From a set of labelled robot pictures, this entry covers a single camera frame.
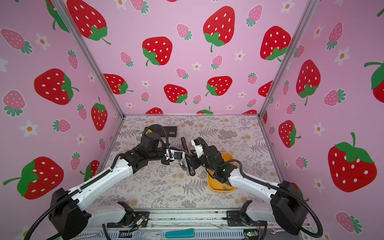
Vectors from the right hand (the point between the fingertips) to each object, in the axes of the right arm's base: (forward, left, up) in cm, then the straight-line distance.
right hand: (187, 153), depth 77 cm
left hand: (+1, +3, +2) cm, 4 cm away
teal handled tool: (-33, -5, -17) cm, 37 cm away
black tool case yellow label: (+26, +18, -15) cm, 34 cm away
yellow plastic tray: (-8, -16, -20) cm, 27 cm away
